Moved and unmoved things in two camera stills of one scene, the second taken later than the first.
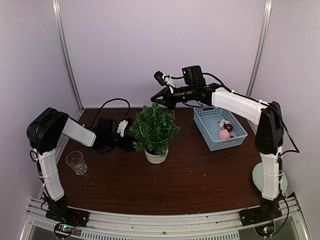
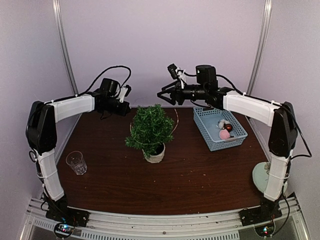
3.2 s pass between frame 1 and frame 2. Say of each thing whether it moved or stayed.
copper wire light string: moved
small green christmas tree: moved
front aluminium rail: stayed
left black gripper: moved
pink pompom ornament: stayed
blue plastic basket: stayed
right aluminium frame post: stayed
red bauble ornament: stayed
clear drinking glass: stayed
